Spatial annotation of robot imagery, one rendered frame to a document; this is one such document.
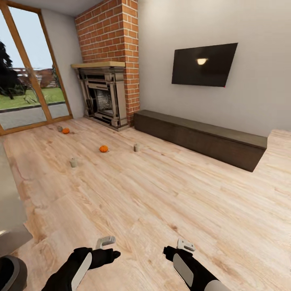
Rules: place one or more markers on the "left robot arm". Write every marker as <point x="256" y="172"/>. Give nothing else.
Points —
<point x="79" y="262"/>

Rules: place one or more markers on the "cauldron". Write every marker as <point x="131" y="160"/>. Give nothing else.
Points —
<point x="13" y="273"/>

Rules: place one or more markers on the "coffee table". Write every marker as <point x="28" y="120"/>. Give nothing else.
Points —
<point x="13" y="233"/>

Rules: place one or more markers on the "wood fireplace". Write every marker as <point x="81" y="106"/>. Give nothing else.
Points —
<point x="104" y="94"/>

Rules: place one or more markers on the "countertop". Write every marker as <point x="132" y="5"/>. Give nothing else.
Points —
<point x="100" y="64"/>

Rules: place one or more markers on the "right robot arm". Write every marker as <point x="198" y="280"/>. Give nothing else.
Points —
<point x="195" y="275"/>

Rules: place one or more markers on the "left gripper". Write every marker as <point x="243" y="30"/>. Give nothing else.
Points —
<point x="106" y="256"/>

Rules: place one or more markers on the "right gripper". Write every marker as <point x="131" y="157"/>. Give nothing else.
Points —
<point x="170" y="252"/>

